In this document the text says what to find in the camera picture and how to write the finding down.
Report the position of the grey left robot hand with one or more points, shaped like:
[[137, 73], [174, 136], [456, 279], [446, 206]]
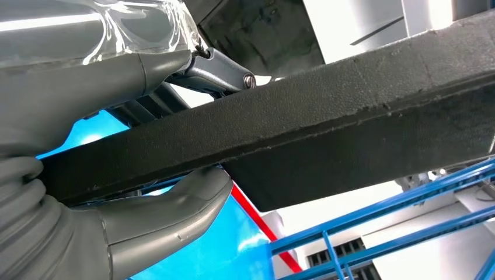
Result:
[[58, 96]]

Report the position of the blue metal shelf rack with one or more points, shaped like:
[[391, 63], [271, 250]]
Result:
[[216, 247]]

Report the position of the red barrier belt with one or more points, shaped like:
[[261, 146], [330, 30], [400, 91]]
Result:
[[265, 228]]

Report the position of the white car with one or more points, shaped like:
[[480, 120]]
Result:
[[425, 255]]

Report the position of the black slotted vent panel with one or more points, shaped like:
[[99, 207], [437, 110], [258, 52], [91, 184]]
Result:
[[336, 251]]

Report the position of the clear plastic hand wrap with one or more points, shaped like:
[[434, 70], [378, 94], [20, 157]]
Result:
[[147, 27]]

